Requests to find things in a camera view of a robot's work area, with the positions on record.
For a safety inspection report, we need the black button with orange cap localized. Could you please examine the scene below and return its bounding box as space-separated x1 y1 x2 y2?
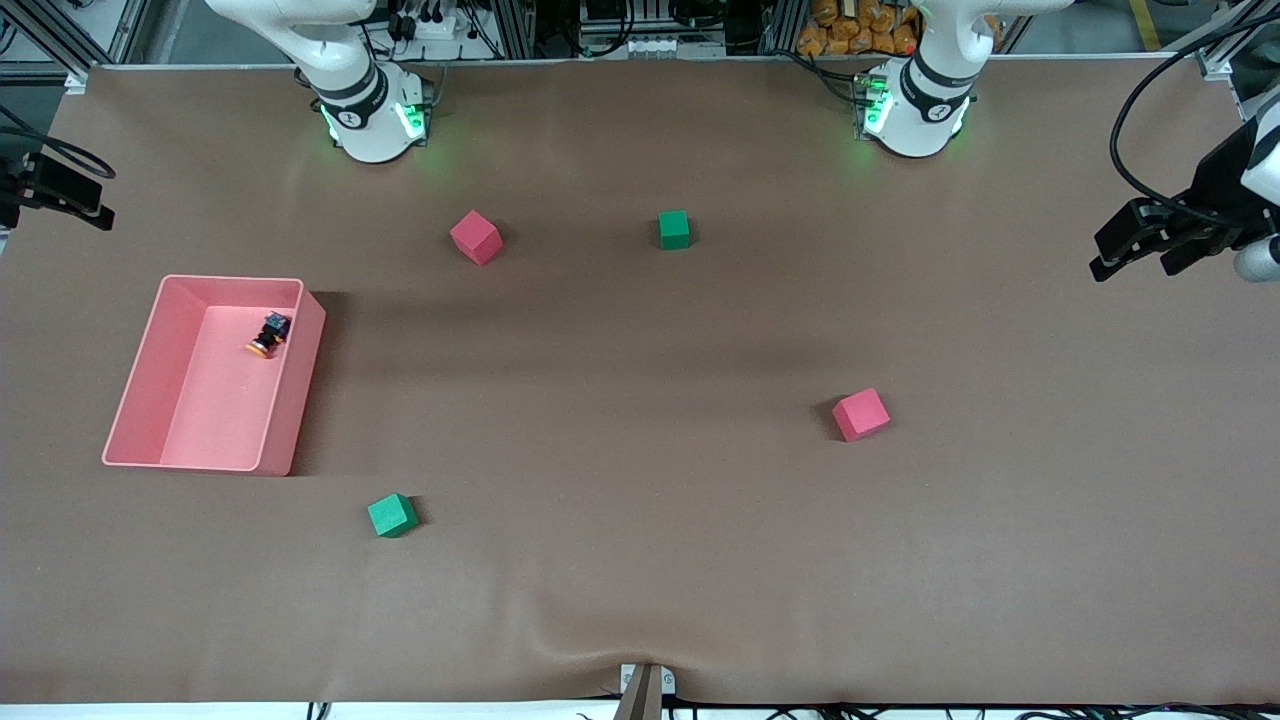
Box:
246 311 292 360

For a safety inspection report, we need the pink plastic bin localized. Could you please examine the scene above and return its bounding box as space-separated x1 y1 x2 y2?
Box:
101 275 327 477

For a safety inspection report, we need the pink foam cube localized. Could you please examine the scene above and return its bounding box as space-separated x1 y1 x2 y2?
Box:
831 388 892 443
449 210 504 267

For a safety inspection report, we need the orange packets pile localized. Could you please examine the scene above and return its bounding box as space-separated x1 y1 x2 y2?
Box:
797 0 921 57

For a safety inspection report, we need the white power strip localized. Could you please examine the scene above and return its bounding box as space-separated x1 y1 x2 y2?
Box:
395 8 483 43

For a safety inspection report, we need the white terminal block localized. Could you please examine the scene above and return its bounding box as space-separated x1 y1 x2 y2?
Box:
622 35 728 59

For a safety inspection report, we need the brown table mat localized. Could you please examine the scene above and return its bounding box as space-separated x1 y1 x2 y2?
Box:
0 55 1280 706

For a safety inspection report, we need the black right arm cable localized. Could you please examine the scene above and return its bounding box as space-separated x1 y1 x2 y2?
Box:
0 105 118 183

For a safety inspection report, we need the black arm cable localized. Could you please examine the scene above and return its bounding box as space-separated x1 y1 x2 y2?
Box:
0 105 118 183
1110 40 1280 226

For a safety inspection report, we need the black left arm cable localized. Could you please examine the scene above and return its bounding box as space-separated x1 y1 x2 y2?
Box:
1110 40 1280 226

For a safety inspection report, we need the aluminium frame post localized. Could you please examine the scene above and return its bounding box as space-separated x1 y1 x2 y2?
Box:
765 0 801 56
490 0 536 59

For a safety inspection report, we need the silver mount bracket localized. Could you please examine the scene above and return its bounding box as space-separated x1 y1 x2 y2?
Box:
619 663 677 696

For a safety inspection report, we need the brown camera support pole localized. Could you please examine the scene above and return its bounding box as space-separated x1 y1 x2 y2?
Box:
612 665 663 720

